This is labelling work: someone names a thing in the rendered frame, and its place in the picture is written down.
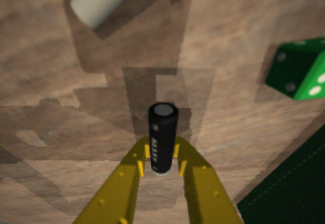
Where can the green die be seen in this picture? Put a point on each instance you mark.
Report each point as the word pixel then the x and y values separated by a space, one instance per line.
pixel 298 69

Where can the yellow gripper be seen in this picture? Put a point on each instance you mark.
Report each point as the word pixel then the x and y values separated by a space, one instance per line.
pixel 115 201

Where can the green rack of three bins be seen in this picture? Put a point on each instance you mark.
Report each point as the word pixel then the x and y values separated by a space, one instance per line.
pixel 294 193

